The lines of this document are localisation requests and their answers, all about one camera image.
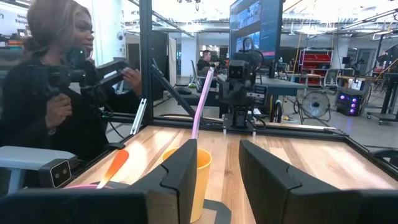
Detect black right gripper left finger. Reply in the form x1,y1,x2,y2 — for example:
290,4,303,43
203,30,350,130
128,138,198,224

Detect grey-blue camera stand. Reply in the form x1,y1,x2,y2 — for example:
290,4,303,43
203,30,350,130
0,145,78,195

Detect pink straw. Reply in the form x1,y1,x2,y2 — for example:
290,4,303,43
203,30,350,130
190,67,216,140

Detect black diagonal frame brace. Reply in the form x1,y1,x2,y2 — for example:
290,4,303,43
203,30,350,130
150,63,200,119

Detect orange spoon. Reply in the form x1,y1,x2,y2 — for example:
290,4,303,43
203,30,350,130
96,149,130,190

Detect grey desk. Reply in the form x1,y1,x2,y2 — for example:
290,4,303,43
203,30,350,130
217,73,309,98

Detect yellow cup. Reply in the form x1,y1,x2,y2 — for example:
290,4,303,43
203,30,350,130
160,147,213,223

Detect person's hand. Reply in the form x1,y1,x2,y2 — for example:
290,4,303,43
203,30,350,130
45,93,73,129
121,67,143,96

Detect black vertical frame post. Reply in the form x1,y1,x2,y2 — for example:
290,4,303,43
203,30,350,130
139,0,154,126

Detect person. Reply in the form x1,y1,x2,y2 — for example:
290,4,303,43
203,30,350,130
0,0,143,163
196,49,220,77

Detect large display screen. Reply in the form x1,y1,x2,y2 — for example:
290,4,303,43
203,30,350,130
229,0,284,63

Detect black floor fan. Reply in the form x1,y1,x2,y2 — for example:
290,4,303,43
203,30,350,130
299,90,332,124

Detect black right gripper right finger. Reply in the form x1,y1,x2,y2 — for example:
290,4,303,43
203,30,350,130
238,139,353,224

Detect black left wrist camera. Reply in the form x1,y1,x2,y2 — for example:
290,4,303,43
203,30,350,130
228,58,250,80

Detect silver metal bracket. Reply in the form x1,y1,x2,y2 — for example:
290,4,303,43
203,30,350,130
129,98,148,136

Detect pink bowl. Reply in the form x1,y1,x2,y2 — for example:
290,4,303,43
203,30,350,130
63,184,114,190

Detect shelf with red bins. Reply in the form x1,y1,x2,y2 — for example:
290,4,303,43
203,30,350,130
297,48,333,79

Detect computer tower purple lights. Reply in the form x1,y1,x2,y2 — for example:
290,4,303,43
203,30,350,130
336,88,363,117

